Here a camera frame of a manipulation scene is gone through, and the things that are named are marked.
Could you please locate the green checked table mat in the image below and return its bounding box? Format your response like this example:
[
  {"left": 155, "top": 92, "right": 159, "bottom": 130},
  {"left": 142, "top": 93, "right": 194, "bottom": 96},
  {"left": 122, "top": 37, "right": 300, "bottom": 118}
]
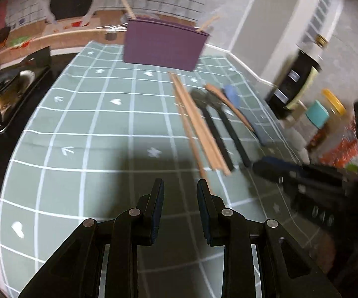
[{"left": 0, "top": 42, "right": 333, "bottom": 298}]

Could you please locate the wooden spoon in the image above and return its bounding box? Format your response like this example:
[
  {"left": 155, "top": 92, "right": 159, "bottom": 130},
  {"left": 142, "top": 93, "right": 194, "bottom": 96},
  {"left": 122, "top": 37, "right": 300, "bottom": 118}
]
[{"left": 205, "top": 84, "right": 255, "bottom": 132}]

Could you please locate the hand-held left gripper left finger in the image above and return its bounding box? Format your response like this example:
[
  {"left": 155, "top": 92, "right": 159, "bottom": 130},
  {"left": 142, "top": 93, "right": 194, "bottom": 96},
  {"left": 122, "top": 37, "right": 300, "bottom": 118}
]
[{"left": 19, "top": 178, "right": 165, "bottom": 298}]

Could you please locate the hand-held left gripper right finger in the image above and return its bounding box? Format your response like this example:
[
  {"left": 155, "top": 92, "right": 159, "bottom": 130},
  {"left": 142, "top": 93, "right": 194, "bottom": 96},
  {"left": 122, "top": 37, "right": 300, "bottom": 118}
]
[{"left": 197, "top": 179, "right": 342, "bottom": 298}]

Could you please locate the red snack packet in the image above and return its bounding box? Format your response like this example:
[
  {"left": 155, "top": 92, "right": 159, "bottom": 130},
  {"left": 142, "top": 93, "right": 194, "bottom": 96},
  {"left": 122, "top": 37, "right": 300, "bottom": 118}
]
[{"left": 320, "top": 122, "right": 358, "bottom": 170}]

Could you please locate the blue spoon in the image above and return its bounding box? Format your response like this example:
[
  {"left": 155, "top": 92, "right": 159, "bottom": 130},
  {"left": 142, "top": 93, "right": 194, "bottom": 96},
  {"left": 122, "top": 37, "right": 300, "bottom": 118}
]
[{"left": 223, "top": 85, "right": 272, "bottom": 145}]

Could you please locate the black spoon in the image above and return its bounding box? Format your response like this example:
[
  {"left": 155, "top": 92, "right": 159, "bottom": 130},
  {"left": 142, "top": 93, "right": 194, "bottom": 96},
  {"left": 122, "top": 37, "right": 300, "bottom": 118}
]
[
  {"left": 191, "top": 88, "right": 235, "bottom": 171},
  {"left": 205, "top": 91, "right": 251, "bottom": 167}
]

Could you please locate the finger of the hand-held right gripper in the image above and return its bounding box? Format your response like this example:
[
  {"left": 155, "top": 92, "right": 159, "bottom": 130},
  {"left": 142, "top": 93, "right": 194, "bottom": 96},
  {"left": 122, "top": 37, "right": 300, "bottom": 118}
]
[{"left": 253, "top": 156, "right": 304, "bottom": 184}]

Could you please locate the yellow lid jar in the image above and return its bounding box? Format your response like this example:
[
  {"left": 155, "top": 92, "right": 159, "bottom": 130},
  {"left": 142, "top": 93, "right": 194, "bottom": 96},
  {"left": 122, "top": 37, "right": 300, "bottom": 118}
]
[{"left": 320, "top": 89, "right": 348, "bottom": 131}]

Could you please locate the dark sauce bottle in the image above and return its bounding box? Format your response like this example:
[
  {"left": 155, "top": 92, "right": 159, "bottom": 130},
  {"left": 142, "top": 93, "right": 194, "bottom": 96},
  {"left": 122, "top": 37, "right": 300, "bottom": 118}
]
[{"left": 264, "top": 34, "right": 328, "bottom": 120}]

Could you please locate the teal lid jar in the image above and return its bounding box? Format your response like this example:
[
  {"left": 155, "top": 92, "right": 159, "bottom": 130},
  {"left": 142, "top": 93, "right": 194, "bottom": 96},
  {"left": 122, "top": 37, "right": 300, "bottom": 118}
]
[{"left": 302, "top": 100, "right": 330, "bottom": 151}]

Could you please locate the gas stove burner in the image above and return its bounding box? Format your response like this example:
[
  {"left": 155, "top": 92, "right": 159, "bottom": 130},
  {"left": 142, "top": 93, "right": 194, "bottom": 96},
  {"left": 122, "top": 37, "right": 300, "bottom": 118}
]
[{"left": 0, "top": 46, "right": 53, "bottom": 135}]

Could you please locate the purple utensil holder box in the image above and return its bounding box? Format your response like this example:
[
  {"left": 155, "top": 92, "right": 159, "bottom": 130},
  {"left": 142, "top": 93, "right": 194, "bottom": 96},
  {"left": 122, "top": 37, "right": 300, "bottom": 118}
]
[{"left": 123, "top": 17, "right": 211, "bottom": 72}]

